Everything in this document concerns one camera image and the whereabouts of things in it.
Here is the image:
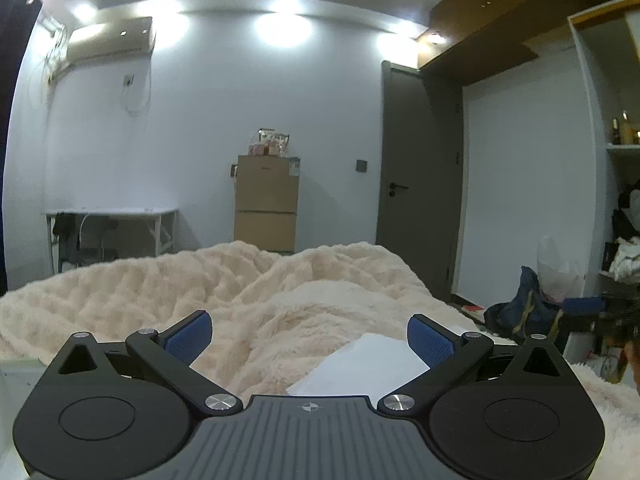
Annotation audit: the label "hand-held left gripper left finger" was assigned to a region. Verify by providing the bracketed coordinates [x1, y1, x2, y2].
[57, 310, 243, 416]

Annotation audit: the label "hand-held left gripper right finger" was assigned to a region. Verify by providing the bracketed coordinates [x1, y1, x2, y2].
[376, 314, 576, 416]

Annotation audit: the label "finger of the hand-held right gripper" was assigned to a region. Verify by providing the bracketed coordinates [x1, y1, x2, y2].
[562, 297, 608, 335]

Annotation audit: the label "white shopping bag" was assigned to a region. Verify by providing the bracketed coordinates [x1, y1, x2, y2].
[286, 332, 431, 397]

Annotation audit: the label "white plastic bag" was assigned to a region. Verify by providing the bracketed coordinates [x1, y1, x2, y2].
[537, 235, 586, 303]

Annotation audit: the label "blue duffel bag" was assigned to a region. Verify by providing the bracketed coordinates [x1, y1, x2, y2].
[484, 266, 566, 346]

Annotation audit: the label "white clothes pile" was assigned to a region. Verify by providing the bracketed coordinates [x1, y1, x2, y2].
[612, 237, 640, 281]

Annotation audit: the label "cream fluffy blanket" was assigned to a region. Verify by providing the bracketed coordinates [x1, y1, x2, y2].
[0, 240, 640, 480]

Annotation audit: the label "dark clothes pile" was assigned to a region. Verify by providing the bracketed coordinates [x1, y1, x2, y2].
[612, 192, 640, 246]

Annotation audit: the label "white wardrobe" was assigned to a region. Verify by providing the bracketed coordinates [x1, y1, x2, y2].
[417, 0, 640, 361]

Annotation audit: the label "black office chair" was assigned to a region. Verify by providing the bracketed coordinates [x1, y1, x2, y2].
[52, 212, 118, 267]

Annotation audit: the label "white desk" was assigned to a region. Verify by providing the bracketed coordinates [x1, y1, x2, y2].
[46, 207, 179, 273]

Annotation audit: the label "grey door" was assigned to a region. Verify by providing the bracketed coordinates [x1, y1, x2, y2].
[376, 60, 463, 303]

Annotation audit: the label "beige refrigerator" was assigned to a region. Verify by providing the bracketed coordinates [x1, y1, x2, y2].
[234, 155, 301, 253]

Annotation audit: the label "snack packets pile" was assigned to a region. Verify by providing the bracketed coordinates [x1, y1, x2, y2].
[248, 129, 292, 157]

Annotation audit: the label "beige air conditioner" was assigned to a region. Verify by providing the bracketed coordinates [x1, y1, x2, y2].
[66, 16, 155, 61]

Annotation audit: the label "looped wall cable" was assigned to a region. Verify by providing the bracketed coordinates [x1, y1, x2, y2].
[124, 57, 154, 119]

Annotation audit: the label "tangled cables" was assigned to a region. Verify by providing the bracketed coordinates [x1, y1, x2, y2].
[46, 22, 72, 83]

